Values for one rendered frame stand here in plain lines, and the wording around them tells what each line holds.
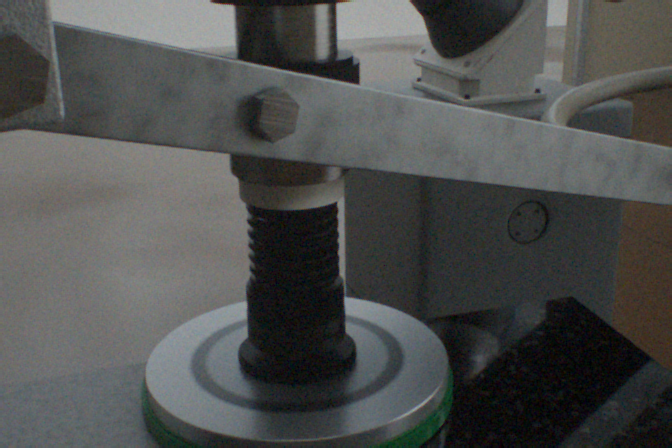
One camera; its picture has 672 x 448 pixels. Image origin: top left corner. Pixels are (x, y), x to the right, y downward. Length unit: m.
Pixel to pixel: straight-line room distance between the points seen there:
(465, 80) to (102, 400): 0.99
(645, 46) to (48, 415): 6.27
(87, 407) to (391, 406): 0.22
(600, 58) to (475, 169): 5.91
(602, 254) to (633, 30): 5.08
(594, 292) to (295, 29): 1.19
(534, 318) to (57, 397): 0.38
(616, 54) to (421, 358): 6.01
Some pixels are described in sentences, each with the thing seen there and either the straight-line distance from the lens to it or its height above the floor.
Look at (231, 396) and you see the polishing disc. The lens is 0.57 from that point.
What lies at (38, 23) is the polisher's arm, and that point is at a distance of 0.38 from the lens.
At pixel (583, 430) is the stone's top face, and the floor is 0.83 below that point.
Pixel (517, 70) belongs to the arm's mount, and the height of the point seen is 0.90.
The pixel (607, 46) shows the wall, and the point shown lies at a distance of 6.51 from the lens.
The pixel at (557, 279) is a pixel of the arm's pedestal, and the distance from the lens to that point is 1.57.
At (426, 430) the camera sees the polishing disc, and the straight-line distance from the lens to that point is 0.56.
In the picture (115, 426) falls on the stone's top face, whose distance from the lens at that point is 0.61.
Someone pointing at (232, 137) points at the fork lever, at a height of 1.04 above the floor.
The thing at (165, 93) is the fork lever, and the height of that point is 1.07.
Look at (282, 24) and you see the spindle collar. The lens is 0.51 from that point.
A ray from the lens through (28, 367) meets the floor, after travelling 2.55.
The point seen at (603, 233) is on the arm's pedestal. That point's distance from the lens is 1.59.
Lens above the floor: 1.14
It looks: 19 degrees down
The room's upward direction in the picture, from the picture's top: 1 degrees counter-clockwise
